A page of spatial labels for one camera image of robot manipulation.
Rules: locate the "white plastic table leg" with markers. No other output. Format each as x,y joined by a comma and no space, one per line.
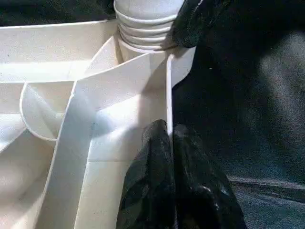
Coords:
147,24

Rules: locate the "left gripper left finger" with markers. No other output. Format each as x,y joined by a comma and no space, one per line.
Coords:
147,186

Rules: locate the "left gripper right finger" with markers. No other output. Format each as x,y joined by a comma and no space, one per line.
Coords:
205,195

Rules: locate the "white plastic table top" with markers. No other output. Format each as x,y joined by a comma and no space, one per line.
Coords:
86,105

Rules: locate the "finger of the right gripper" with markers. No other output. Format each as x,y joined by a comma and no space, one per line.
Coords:
198,21

